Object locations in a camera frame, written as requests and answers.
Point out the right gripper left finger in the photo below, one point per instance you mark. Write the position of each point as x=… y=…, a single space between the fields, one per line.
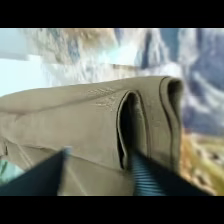
x=36 y=178

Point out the brown T-shirt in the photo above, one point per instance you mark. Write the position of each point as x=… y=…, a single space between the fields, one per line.
x=80 y=120

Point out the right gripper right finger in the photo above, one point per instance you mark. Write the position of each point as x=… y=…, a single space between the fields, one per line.
x=156 y=180

